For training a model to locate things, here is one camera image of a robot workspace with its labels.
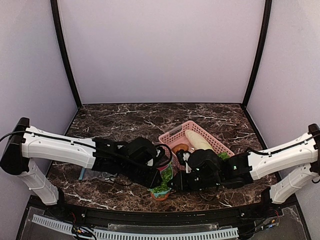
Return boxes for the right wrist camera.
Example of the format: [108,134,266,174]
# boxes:
[176,149,192,174]

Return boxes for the black front rail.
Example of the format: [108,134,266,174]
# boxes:
[64,203,283,227]

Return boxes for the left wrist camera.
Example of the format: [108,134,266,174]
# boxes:
[146,146,166,167]

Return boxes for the white slotted cable duct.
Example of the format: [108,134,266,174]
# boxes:
[32,214,239,240]

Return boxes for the black frame post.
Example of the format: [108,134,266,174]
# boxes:
[50,0,82,109]
[241,0,273,111]

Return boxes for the flat clear zip bag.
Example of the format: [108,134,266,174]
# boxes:
[78,168,118,182]

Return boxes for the green lettuce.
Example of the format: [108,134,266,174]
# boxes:
[217,152,230,161]

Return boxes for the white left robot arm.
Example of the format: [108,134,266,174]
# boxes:
[0,117,165,206]

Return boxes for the orange persimmon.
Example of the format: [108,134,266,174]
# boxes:
[150,193,170,202]

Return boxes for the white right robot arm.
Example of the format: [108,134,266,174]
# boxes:
[167,123,320,205]

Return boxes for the brown potato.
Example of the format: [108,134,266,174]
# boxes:
[171,143,189,153]

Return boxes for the black left frame post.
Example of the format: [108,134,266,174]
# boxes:
[50,0,82,109]

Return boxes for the black right frame post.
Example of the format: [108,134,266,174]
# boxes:
[241,0,273,111]

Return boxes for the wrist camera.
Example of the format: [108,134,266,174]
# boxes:
[146,146,166,167]
[176,149,192,174]

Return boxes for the white radish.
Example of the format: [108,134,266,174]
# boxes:
[184,129,214,151]

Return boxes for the green grape bunch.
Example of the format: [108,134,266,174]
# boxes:
[150,166,173,194]

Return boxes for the clear zip bag blue zipper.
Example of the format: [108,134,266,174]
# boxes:
[148,150,174,201]

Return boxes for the pink perforated plastic basket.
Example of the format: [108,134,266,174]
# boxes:
[158,120,235,174]

